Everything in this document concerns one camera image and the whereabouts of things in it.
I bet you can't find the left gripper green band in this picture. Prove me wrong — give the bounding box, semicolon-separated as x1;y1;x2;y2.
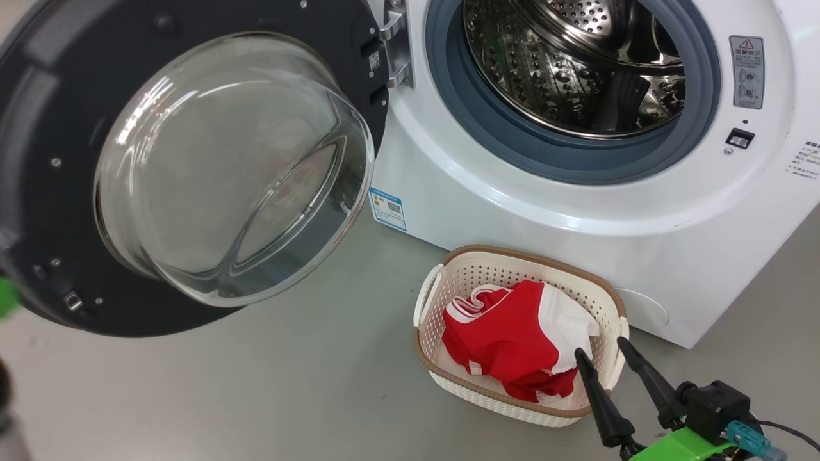
0;275;21;319

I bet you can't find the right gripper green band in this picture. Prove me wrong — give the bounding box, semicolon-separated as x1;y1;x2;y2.
575;337;739;461

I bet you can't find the dark round glass washer door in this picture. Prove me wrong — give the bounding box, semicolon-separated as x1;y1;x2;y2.
0;0;391;338

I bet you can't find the white front-load washing machine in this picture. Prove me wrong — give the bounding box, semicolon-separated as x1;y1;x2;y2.
368;0;820;350

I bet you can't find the cream perforated basket brown rim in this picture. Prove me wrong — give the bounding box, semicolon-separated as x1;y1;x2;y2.
413;244;630;428

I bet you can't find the grey rubber door gasket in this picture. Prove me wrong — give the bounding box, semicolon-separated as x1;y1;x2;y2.
425;0;723;186

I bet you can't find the silver metal door hinge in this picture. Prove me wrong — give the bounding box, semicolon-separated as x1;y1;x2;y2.
379;0;415;89

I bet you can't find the round white filter cover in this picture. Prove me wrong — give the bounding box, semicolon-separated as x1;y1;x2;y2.
612;288;670;328

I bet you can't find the black printed text sticker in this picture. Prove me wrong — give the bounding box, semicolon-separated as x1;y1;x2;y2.
787;140;820;180

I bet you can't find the blue energy label sticker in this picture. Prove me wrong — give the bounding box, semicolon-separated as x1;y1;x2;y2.
370;187;408;232

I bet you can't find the grey warning label plate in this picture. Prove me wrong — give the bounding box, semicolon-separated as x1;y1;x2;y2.
729;35;766;110

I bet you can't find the teal connector right camera cable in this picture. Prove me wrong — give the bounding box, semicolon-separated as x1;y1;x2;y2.
727;419;820;461

